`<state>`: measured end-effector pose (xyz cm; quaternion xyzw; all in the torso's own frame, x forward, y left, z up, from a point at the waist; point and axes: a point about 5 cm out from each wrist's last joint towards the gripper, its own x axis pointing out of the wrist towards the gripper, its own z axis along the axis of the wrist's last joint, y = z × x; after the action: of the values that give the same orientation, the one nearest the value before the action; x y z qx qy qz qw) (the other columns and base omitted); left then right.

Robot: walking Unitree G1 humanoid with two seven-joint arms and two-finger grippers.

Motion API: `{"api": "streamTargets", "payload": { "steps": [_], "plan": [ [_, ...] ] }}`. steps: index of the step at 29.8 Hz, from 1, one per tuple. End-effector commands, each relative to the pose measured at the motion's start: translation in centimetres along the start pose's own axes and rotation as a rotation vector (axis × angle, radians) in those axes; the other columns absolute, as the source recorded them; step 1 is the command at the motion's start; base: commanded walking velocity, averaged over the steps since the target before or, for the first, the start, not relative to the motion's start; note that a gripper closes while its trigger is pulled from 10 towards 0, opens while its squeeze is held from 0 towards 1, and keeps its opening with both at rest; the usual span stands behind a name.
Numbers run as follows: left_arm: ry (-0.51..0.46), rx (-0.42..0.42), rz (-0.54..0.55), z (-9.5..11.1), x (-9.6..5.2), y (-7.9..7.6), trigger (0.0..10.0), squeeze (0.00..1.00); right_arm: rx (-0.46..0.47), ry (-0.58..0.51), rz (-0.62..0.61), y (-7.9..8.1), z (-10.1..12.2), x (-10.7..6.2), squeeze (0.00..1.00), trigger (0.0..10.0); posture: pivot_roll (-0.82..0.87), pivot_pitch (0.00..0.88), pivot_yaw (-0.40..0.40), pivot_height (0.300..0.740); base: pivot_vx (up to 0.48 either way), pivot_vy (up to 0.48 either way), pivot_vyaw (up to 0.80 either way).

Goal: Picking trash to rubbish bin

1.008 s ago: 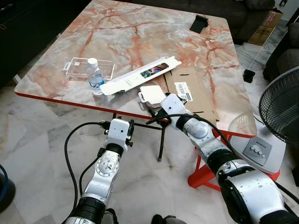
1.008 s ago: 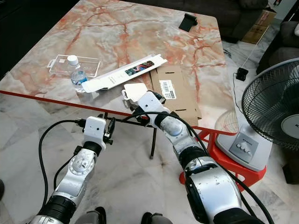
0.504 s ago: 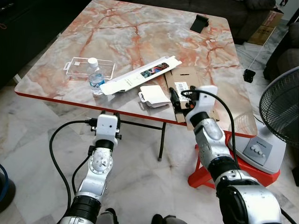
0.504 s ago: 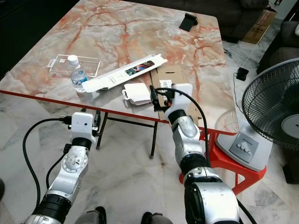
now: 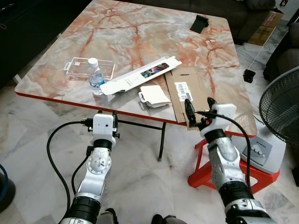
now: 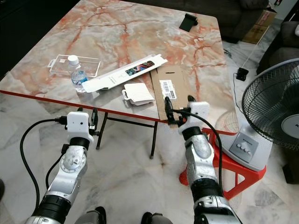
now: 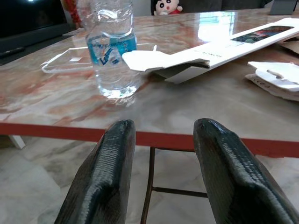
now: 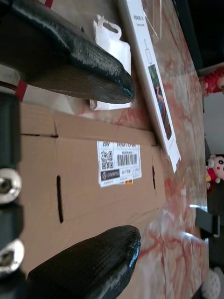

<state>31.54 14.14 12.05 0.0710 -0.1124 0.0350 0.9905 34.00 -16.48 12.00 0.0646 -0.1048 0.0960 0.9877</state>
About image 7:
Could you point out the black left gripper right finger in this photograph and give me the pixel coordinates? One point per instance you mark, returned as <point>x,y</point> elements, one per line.
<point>231,182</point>

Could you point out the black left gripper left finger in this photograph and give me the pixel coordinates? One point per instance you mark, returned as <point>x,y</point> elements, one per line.
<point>107,177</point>

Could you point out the clear plastic water bottle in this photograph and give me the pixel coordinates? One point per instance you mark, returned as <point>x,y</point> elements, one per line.
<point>112,70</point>

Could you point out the small white card packet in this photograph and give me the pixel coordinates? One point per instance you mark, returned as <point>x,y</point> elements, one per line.
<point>275,79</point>

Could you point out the clear plastic packaging tray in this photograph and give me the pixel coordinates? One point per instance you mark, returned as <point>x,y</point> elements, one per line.
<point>67,60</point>

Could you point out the long flat white box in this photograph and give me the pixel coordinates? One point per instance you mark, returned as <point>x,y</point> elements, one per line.
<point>233,51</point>

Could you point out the black TV console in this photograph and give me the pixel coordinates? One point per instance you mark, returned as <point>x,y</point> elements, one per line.
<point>46,46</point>

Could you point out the red patterned decoration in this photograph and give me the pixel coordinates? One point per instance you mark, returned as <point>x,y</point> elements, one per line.
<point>73,14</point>

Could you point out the black flat screen TV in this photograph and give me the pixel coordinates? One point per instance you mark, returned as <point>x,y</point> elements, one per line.
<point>30,18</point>

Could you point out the dark grey sofa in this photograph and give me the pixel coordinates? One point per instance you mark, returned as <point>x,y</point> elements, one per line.
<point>222,4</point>

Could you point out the cartoon boy plush toy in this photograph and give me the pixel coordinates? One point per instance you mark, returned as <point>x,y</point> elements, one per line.
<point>167,7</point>

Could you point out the grey box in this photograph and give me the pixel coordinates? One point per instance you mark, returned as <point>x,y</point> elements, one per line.
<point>283,7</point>

